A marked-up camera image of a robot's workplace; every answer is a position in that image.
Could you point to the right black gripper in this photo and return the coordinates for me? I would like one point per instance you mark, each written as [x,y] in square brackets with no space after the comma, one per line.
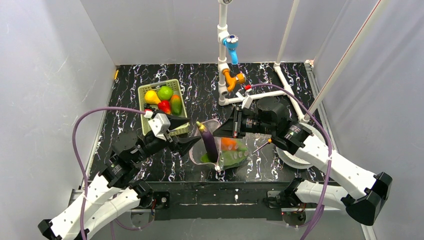
[237,122]

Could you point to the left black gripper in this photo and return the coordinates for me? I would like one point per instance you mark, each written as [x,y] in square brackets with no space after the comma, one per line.
[171,133]

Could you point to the red pepper toy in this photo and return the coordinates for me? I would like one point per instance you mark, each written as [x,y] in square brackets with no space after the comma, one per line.
[165,106]

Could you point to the orange toy fruit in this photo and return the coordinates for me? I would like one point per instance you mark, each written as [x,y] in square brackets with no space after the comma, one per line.
[229,144]

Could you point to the orange green mango toy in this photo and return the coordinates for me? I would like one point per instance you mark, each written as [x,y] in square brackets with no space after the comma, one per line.
[176,105]

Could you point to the clear zip top bag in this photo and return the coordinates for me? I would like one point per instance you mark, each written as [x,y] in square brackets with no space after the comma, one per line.
[198,149]

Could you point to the purple eggplant toy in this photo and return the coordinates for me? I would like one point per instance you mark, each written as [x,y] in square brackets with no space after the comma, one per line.
[209,142]

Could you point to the green plastic basket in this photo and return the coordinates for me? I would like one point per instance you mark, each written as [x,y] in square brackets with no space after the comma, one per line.
[173,83]

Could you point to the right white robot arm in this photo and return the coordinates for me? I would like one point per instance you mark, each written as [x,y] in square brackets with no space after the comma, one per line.
[361,193]

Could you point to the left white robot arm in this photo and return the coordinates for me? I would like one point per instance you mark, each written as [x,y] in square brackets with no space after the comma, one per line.
[114,190]

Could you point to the yellow pear toy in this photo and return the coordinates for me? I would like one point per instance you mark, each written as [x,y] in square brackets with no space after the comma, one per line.
[151,98]

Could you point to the orange faucet valve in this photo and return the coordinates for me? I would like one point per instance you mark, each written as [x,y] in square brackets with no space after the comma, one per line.
[239,78]

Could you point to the green lime toy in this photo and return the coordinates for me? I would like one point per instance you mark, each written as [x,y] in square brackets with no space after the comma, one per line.
[165,93]

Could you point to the blue faucet valve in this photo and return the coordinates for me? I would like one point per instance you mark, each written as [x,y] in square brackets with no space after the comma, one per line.
[231,44]

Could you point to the yellow handled screwdriver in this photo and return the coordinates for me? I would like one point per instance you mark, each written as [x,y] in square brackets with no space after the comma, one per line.
[269,141]

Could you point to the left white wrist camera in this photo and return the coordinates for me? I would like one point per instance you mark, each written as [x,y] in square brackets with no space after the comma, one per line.
[158,123]

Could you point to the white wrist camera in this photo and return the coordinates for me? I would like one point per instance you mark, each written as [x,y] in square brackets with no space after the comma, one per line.
[244,95]
[158,123]

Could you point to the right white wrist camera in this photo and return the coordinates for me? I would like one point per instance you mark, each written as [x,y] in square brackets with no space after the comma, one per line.
[244,95]

